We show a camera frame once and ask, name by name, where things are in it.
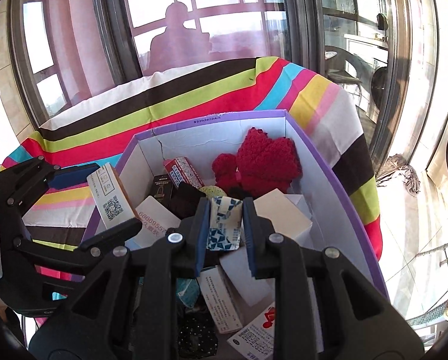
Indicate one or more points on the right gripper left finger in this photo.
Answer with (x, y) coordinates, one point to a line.
(180, 254)

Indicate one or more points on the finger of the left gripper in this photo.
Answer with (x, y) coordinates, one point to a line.
(23, 184)
(81, 260)

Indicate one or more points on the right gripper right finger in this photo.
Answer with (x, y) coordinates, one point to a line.
(271, 255)

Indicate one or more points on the white box with barcode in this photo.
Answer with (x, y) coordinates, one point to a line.
(219, 300)

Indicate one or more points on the blue white patterned packet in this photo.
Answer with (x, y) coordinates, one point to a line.
(225, 224)

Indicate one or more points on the round green sponge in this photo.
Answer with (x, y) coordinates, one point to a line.
(212, 191)

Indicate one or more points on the white box with QR code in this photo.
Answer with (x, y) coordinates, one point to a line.
(111, 199)

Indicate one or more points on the orange white long box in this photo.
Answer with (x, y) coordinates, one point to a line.
(255, 340)

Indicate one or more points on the red knitted cloth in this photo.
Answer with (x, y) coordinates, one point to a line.
(261, 165)

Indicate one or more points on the white box red label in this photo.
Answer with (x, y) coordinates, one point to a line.
(156, 220)

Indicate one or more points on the white foam block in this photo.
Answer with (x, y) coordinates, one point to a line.
(235, 265)

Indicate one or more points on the beige cardboard box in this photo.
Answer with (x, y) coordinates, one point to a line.
(289, 214)

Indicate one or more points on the black knitted cloth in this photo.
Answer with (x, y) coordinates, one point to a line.
(185, 200)

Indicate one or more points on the small black box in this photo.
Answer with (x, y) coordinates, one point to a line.
(162, 189)

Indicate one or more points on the striped colourful tablecloth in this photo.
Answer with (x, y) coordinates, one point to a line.
(98, 130)

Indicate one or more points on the purple cardboard box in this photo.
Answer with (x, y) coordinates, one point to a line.
(347, 290)

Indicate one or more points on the red white small box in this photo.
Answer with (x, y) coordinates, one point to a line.
(181, 170)

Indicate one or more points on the black cloth in box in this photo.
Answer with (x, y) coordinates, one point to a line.
(196, 336)

